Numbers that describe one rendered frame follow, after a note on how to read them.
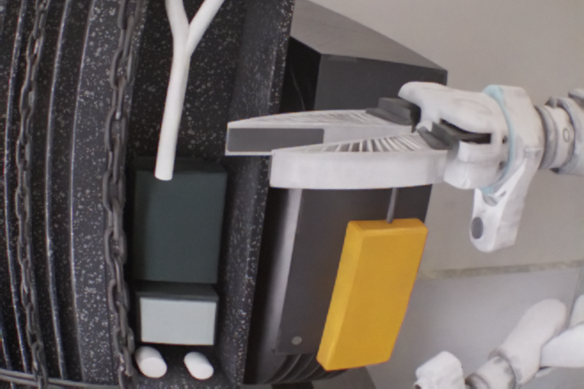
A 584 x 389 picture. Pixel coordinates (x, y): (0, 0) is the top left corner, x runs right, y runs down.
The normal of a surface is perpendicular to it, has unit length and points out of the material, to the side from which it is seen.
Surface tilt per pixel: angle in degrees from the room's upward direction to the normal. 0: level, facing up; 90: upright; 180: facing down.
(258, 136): 88
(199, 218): 90
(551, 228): 90
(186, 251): 90
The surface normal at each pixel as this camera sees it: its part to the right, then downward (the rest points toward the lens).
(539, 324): -0.37, -0.76
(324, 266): 0.33, 0.33
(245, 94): -0.93, -0.02
